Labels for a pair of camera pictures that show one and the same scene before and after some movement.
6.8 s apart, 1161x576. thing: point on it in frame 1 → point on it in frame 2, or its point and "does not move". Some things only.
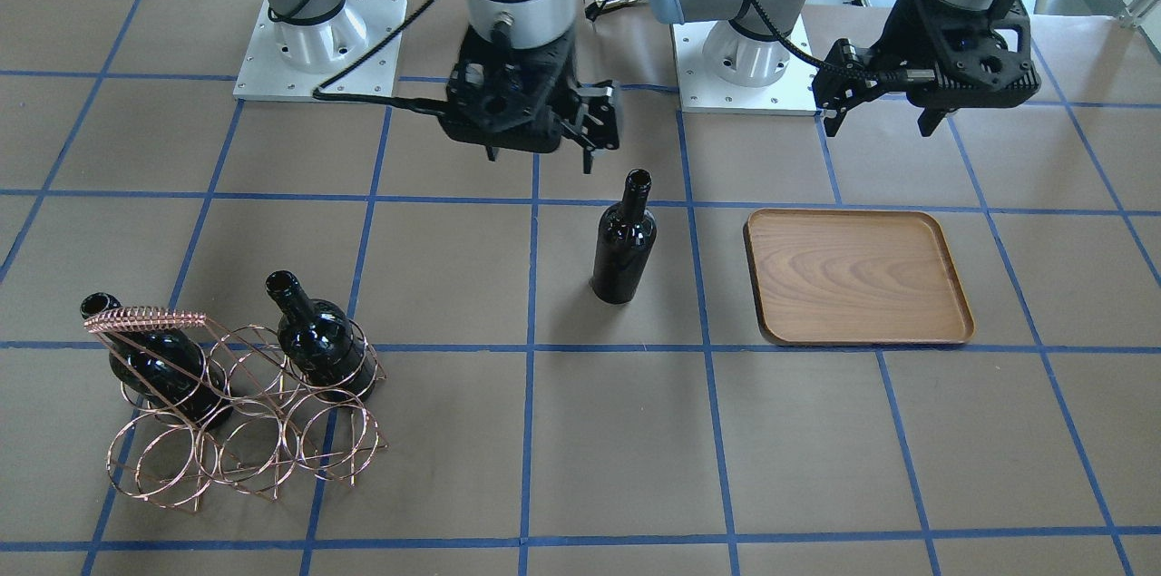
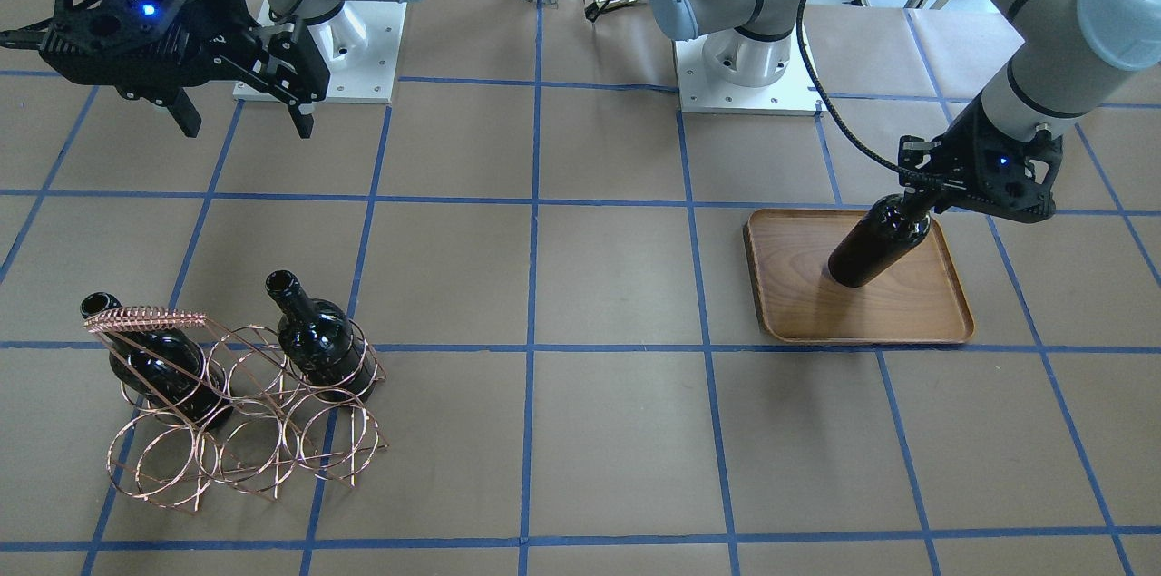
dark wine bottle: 322,341 does not move
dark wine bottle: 626,236 → 892,227
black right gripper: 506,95 → 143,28
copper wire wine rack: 238,411 does not move
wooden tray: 855,277 does not move
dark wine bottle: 168,368 does not move
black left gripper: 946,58 → 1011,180
